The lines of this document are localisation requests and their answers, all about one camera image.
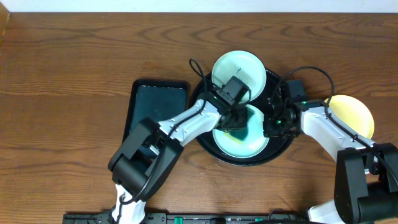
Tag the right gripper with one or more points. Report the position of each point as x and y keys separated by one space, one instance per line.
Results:
x=269 y=130

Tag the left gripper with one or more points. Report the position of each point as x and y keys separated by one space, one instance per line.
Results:
x=235 y=121

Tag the green yellow sponge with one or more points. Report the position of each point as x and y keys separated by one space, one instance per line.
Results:
x=237 y=135

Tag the light green plate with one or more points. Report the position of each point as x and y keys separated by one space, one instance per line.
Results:
x=253 y=144
x=243 y=65

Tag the yellow plate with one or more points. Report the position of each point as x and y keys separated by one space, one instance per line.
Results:
x=354 y=113

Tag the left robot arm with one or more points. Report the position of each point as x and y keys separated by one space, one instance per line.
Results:
x=147 y=156

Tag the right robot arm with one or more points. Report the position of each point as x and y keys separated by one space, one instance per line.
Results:
x=365 y=188

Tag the black round tray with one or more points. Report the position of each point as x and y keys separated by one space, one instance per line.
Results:
x=275 y=146

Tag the black rectangular tray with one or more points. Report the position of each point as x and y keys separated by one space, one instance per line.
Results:
x=155 y=99

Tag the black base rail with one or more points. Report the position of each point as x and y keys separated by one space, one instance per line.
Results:
x=162 y=218

